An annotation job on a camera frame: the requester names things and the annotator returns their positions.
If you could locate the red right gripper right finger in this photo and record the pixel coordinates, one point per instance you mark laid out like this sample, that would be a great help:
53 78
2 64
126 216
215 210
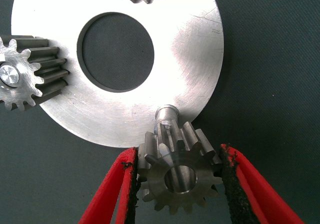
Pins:
255 191

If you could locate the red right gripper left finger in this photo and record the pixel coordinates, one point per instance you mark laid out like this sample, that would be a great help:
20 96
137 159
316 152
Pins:
107 191

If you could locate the dark grey table cloth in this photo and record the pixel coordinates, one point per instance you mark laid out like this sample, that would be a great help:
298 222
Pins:
262 59

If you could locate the round metal plate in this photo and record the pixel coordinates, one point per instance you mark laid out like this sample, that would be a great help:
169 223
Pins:
187 59

